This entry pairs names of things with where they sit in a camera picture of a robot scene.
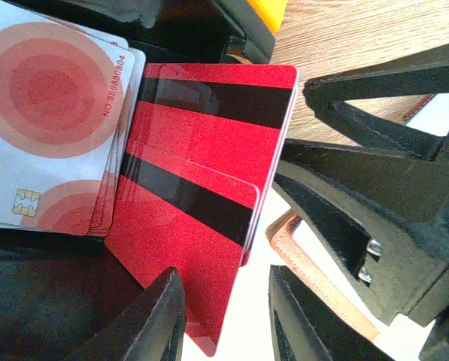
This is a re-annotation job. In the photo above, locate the brown leather card holder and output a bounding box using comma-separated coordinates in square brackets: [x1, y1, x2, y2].
[265, 93, 439, 343]

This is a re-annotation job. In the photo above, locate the stack of red-white cards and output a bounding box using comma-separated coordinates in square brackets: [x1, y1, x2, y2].
[0, 1, 146, 236]

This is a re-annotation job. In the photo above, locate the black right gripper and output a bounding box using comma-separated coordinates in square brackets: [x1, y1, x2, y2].
[359, 67, 449, 361]

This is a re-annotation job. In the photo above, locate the yellow plastic bin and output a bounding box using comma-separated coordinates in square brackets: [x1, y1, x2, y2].
[247, 0, 288, 33]

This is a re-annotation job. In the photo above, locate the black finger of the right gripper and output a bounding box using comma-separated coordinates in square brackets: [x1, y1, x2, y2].
[271, 138, 449, 298]
[303, 48, 449, 160]

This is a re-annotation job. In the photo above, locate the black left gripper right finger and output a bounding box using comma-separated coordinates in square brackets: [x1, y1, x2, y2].
[268, 265, 391, 360]

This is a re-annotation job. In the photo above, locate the red card with black stripe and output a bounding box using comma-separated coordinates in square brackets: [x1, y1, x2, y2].
[130, 63, 299, 190]

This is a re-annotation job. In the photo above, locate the black bin with red cards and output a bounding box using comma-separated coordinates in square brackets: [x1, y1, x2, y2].
[0, 1, 275, 360]

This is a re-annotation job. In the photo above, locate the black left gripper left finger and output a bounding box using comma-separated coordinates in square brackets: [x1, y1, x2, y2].
[68, 267, 187, 361]

